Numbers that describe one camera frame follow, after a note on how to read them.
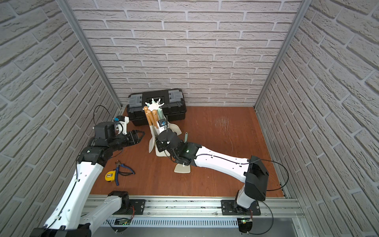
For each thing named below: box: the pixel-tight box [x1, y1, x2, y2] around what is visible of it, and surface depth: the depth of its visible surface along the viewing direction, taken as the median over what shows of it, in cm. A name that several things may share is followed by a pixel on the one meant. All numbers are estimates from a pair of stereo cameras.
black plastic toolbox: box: [126, 88, 188, 126], surface depth 102 cm
